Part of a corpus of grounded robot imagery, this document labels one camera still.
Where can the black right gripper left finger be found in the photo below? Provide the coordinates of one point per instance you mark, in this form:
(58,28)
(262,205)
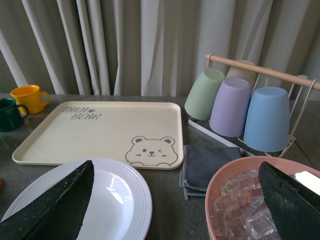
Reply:
(58,213)

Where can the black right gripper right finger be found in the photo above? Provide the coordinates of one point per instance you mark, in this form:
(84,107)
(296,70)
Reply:
(294,208)

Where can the white ridged plate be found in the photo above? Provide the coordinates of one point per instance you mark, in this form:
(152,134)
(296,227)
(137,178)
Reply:
(120,206)

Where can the metal scoop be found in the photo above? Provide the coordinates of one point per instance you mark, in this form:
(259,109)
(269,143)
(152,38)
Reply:
(309,180)

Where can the clear ice cubes pile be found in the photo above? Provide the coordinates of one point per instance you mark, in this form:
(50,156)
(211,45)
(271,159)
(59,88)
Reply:
(239,212)

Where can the pink bowl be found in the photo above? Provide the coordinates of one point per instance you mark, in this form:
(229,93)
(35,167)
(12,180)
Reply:
(241,165)

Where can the blue plastic cup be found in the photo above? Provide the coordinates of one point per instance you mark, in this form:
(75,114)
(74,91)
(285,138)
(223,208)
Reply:
(268,120)

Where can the dark green mug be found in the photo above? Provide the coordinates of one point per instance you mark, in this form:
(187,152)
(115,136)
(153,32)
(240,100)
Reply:
(12,115)

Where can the grey folded cloth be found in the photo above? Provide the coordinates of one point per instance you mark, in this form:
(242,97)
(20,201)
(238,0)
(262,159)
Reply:
(200,164)

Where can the yellow mug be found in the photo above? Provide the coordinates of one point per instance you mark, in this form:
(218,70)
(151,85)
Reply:
(32,97)

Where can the purple plastic cup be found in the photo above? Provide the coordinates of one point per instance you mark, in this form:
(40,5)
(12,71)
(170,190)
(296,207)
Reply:
(229,112)

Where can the cream bear tray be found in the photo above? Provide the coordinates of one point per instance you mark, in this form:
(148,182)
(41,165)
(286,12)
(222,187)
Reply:
(145,135)

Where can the green plastic cup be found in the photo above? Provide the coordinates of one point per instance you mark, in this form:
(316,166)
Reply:
(201,98)

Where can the beige plastic cup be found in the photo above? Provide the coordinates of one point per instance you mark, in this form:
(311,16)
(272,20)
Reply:
(236,72)

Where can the grey curtain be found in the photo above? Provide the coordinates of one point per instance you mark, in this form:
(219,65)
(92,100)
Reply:
(149,47)

